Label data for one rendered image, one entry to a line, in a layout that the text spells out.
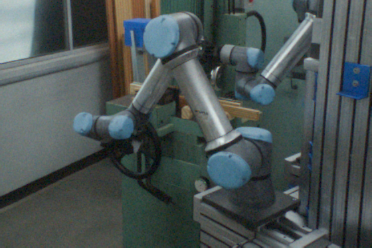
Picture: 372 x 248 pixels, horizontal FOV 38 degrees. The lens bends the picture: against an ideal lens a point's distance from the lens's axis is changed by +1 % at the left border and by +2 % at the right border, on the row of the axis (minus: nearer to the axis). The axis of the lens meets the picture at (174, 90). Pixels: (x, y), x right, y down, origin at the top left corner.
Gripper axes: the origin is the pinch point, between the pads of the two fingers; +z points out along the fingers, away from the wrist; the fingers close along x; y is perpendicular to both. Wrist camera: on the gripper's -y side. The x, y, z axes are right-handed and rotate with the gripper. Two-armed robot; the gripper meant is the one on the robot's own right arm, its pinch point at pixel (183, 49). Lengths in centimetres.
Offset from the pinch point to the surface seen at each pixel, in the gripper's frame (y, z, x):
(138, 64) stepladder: -75, 80, 2
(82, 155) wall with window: -117, 143, 70
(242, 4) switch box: -33.8, -3.5, -29.3
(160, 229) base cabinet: -30, 10, 78
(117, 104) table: -10.6, 35.1, 27.9
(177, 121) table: -10.7, 2.0, 29.0
